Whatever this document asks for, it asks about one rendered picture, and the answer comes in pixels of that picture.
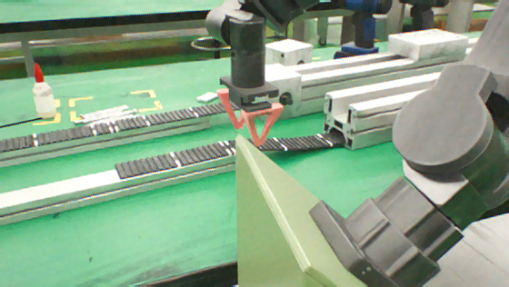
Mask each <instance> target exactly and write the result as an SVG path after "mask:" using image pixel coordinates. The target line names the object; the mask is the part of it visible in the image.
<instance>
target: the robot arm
mask: <svg viewBox="0 0 509 287"><path fill-rule="evenodd" d="M319 2H320V0H226V1H225V2H224V3H223V5H221V6H217V7H215V8H214V9H212V10H211V11H210V13H209V14H208V16H207V17H206V22H205V25H206V30H207V32H208V34H209V35H211V36H212V37H213V38H214V39H217V40H219V41H221V42H223V43H225V44H227V45H230V66H231V75H226V76H220V85H222V84H224V85H225V86H227V87H228V88H225V89H221V90H217V94H218V96H219V98H220V100H221V102H222V104H223V105H224V107H225V110H226V111H227V113H228V114H229V118H230V120H231V122H232V123H233V125H234V127H235V129H240V128H243V126H244V123H246V125H247V128H248V130H249V133H250V134H251V137H252V139H253V141H254V145H255V146H259V145H263V144H264V141H265V139H266V137H267V135H268V134H269V132H270V130H271V128H272V126H273V125H274V122H275V121H276V119H277V117H278V116H279V114H280V113H281V112H282V111H283V106H282V105H280V104H279V103H274V104H270V103H269V102H267V101H265V102H261V103H256V104H252V102H255V98H256V97H264V96H268V95H269V98H276V97H278V96H279V88H278V87H276V86H275V85H274V84H272V83H270V82H268V81H267V80H266V77H265V67H266V26H268V27H269V28H270V29H272V30H275V31H277V32H279V33H282V32H283V31H284V30H285V28H286V27H287V26H288V24H289V23H290V22H291V20H292V19H294V18H296V17H297V16H299V15H302V14H304V13H305V9H306V8H308V7H310V6H312V5H315V4H317V3H319ZM229 100H230V101H231V102H232V103H234V104H235V105H237V106H238V107H239V108H241V114H240V118H239V121H237V120H236V118H235V114H234V112H233V110H232V108H231V105H230V104H229ZM264 115H269V116H268V119H267V121H266V123H265V125H264V129H263V131H262V133H261V136H260V137H259V136H258V133H257V131H256V127H255V118H256V117H259V116H264ZM393 141H394V146H395V148H396V150H397V152H398V153H399V154H400V155H401V156H402V163H403V170H404V177H405V178H406V179H407V180H408V181H409V182H410V183H411V184H412V185H413V186H414V187H415V188H416V189H417V190H415V188H414V187H413V186H412V185H411V184H410V183H409V182H407V181H406V180H405V179H404V178H403V177H402V176H401V175H399V177H398V178H397V179H396V180H395V181H394V182H393V183H392V184H391V185H390V186H389V187H388V188H387V189H386V190H385V191H383V192H382V193H381V194H380V195H379V196H378V197H377V198H376V199H375V200H374V199H373V198H372V197H368V198H367V199H366V200H365V201H364V202H363V203H362V204H361V205H360V206H359V207H358V208H357V209H356V210H355V211H354V212H353V213H351V214H350V215H349V216H348V217H346V218H344V217H343V216H341V215H340V214H339V213H337V212H336V211H335V210H333V209H332V208H331V207H330V206H329V205H327V204H326V203H325V201H323V200H321V201H320V202H319V203H318V204H317V205H316V206H314V207H313V208H312V209H311V210H310V211H309V213H310V214H311V215H312V217H313V219H314V221H315V222H316V224H317V225H318V227H319V229H320V230H321V232H322V233H323V235H324V237H325V239H326V240H327V241H328V243H329V244H330V246H331V247H332V249H333V250H334V253H335V256H336V257H337V259H338V261H339V262H340V263H341V264H342V265H343V266H344V268H345V269H346V270H347V271H348V272H349V273H351V274H352V275H353V276H354V277H355V278H356V279H358V280H359V281H360V282H362V283H363V284H365V285H366V286H367V287H422V286H424V285H425V284H426V283H427V282H428V281H429V280H430V279H432V278H433V277H434V276H435V275H436V274H437V273H438V272H440V271H441V268H440V265H439V263H438V262H437V261H438V260H439V259H440V258H442V257H443V256H444V255H445V254H446V253H447V252H448V251H449V250H451V249H453V248H454V247H455V246H456V245H457V244H458V243H459V242H460V241H462V239H463V238H464V237H463V235H462V234H461V233H460V232H462V231H463V230H464V229H466V228H467V227H468V226H469V225H470V224H471V223H472V222H473V221H475V220H476V219H477V218H478V217H479V216H480V215H481V214H482V213H484V212H485V211H487V210H490V209H493V208H494V207H496V206H498V205H499V204H501V203H503V202H504V201H505V200H506V199H508V198H509V0H499V2H498V4H497V6H496V8H495V10H494V11H493V13H492V15H491V17H490V19H489V21H488V22H487V24H486V26H485V28H484V30H483V32H482V33H481V35H480V37H479V38H478V40H477V42H476V43H475V45H474V47H473V49H472V50H471V52H470V53H469V55H468V56H467V57H466V58H465V60H464V61H463V62H461V63H450V64H446V65H445V67H444V70H443V71H442V72H441V73H440V74H439V76H438V78H437V79H436V81H435V83H434V86H433V87H432V88H429V89H427V90H424V91H422V92H421V93H420V94H417V95H416V96H414V97H413V98H412V99H410V101H409V102H408V103H407V104H406V105H405V106H404V107H403V109H402V110H401V112H400V113H399V114H398V115H397V116H396V118H395V121H394V126H393ZM454 226H455V227H456V228H457V229H458V230H459V231H460V232H459V231H458V230H457V229H456V228H455V227H454Z"/></svg>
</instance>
